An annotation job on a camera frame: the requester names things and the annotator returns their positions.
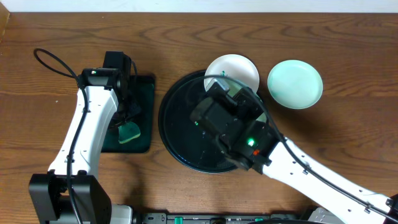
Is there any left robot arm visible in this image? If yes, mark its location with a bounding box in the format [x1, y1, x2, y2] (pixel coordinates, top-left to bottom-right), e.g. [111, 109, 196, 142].
[29, 51, 142, 223]

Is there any black cable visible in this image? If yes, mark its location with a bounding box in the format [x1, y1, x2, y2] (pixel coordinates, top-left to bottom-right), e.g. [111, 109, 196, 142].
[33, 48, 139, 224]
[203, 74, 398, 223]

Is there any white plate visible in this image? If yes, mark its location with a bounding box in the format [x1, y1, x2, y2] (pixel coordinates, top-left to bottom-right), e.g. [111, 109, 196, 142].
[256, 112, 267, 123]
[267, 60, 323, 110]
[203, 54, 259, 96]

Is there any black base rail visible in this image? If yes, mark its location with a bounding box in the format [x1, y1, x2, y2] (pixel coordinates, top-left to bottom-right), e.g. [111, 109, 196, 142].
[142, 213, 310, 224]

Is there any green dish sponge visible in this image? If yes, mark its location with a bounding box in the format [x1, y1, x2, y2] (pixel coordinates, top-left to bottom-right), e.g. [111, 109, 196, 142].
[118, 121, 141, 144]

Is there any rectangular black sponge tray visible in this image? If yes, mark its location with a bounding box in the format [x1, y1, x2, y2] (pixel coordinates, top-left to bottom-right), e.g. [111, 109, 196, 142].
[101, 75, 155, 154]

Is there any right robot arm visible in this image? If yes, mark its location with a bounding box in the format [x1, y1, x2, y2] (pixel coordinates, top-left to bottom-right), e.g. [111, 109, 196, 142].
[190, 82, 397, 223]

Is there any left black cable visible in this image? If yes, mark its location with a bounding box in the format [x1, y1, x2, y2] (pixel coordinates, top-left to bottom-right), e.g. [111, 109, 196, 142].
[33, 48, 139, 224]

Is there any round black tray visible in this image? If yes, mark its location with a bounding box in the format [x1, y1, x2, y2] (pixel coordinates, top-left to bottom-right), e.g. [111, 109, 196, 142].
[157, 70, 271, 174]

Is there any white plate back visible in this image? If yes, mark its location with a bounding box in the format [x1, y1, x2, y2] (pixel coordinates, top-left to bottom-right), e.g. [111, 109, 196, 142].
[203, 54, 259, 96]

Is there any right black cable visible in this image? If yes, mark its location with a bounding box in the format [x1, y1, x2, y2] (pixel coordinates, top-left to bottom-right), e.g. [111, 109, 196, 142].
[203, 74, 398, 223]

